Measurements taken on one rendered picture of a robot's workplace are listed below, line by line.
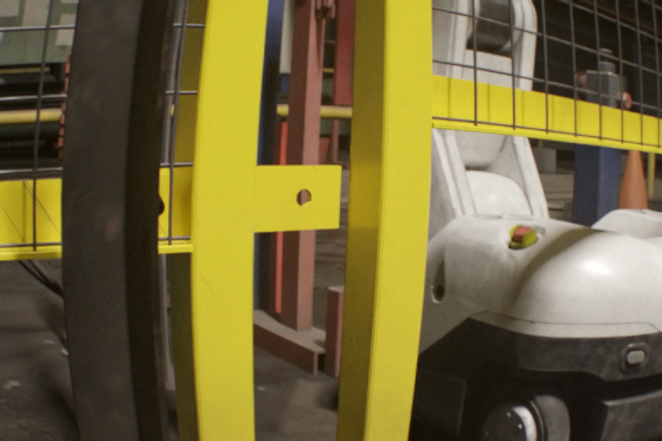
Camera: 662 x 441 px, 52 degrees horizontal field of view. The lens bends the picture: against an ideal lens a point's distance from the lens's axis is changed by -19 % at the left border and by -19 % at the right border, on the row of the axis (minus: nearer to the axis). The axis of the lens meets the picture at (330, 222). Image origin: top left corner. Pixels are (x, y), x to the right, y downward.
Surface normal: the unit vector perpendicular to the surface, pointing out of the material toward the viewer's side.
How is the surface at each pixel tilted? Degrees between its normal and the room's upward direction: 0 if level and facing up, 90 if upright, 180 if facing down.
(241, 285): 90
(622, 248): 34
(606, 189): 90
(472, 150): 128
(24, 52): 90
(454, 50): 100
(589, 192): 90
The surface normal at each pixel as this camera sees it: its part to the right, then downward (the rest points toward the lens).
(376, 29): -0.83, 0.04
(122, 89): 0.56, 0.13
